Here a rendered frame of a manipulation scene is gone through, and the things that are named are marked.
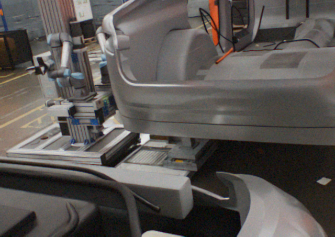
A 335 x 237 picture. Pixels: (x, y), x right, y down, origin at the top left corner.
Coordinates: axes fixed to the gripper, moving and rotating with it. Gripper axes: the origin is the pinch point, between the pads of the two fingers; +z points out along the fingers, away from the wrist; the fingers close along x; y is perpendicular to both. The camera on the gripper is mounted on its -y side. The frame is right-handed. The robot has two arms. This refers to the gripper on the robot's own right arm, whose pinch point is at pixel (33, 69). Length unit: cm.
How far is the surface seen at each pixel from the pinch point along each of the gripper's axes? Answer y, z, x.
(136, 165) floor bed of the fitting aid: 106, -40, -77
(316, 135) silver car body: 9, 94, -219
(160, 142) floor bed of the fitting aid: 104, -94, -91
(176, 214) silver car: -27, 237, -160
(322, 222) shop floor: 92, 53, -238
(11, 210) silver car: -30, 245, -122
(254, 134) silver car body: 14, 84, -185
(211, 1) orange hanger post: -33, -289, -132
